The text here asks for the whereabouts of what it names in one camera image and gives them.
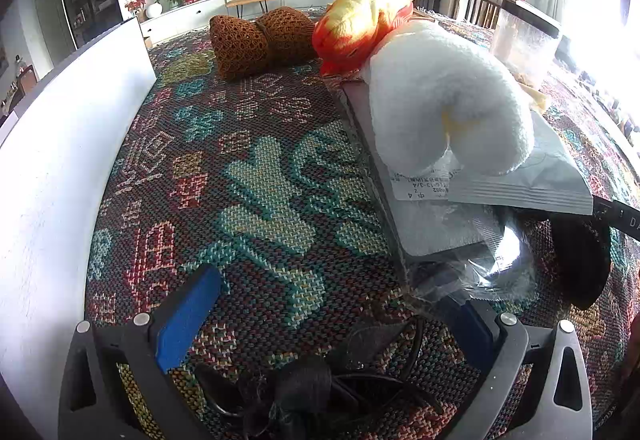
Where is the white plastic mailer bag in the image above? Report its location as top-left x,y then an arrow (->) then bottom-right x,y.
447,110 -> 595,215

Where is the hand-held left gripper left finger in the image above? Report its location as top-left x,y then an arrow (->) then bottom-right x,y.
59,264 -> 223,440

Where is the white plush toy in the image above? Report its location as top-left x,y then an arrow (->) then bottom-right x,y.
362,20 -> 536,177

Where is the brown knitted cloth roll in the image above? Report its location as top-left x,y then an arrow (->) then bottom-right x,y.
209,7 -> 317,81

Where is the wooden slatted chair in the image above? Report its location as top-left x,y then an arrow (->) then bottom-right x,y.
456,0 -> 506,28

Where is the orange yellow plush toy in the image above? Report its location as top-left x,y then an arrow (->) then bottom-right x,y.
312,0 -> 416,76

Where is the grey cloth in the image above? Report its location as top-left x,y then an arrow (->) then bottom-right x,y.
335,80 -> 538,315

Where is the colourful woven patterned blanket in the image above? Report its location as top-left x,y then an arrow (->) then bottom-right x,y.
85,7 -> 640,440

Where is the clear plastic jar black lid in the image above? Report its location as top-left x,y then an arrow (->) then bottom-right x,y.
490,0 -> 563,88

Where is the black cord bundle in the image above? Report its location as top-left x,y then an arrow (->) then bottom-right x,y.
195,315 -> 441,440

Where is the pale yellow cloth roll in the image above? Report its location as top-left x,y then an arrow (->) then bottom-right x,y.
517,74 -> 551,115

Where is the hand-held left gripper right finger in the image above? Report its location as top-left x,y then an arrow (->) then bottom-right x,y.
440,297 -> 596,440

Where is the white low cabinet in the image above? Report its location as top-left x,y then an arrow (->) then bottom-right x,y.
140,0 -> 336,45

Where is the white panel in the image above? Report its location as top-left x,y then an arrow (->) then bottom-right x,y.
0,17 -> 158,401

